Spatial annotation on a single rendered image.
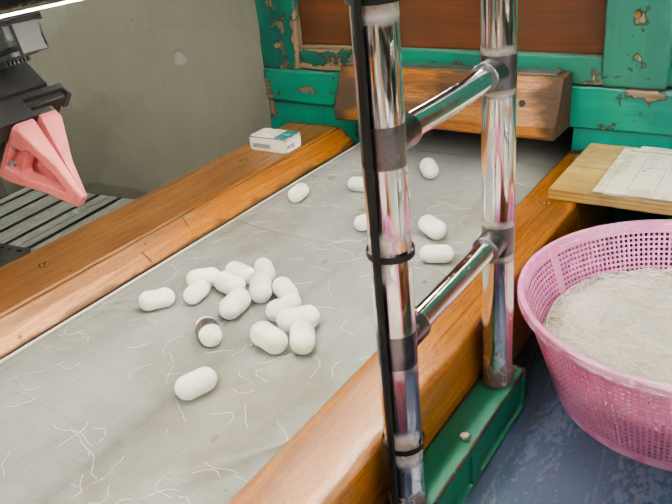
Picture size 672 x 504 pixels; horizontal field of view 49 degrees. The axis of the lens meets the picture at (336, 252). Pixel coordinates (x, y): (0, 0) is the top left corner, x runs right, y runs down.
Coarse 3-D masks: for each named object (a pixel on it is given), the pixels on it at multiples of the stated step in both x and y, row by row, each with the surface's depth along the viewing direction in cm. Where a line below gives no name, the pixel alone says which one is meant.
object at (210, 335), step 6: (210, 324) 62; (204, 330) 61; (210, 330) 61; (216, 330) 62; (198, 336) 62; (204, 336) 61; (210, 336) 61; (216, 336) 61; (204, 342) 61; (210, 342) 61; (216, 342) 62
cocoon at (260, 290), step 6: (252, 276) 69; (258, 276) 68; (264, 276) 69; (252, 282) 68; (258, 282) 67; (264, 282) 68; (270, 282) 69; (252, 288) 67; (258, 288) 67; (264, 288) 67; (270, 288) 68; (252, 294) 67; (258, 294) 67; (264, 294) 67; (270, 294) 68; (258, 300) 67; (264, 300) 67
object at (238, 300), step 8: (240, 288) 67; (232, 296) 66; (240, 296) 66; (248, 296) 66; (224, 304) 65; (232, 304) 65; (240, 304) 65; (248, 304) 67; (224, 312) 65; (232, 312) 65; (240, 312) 66
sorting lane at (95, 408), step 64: (320, 192) 91; (448, 192) 87; (192, 256) 78; (256, 256) 77; (320, 256) 75; (128, 320) 68; (192, 320) 66; (256, 320) 65; (320, 320) 64; (0, 384) 60; (64, 384) 59; (128, 384) 59; (256, 384) 57; (320, 384) 56; (0, 448) 53; (64, 448) 52; (128, 448) 52; (192, 448) 51; (256, 448) 51
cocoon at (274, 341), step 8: (256, 328) 61; (264, 328) 60; (272, 328) 60; (256, 336) 60; (264, 336) 60; (272, 336) 59; (280, 336) 59; (256, 344) 61; (264, 344) 60; (272, 344) 59; (280, 344) 59; (272, 352) 60; (280, 352) 60
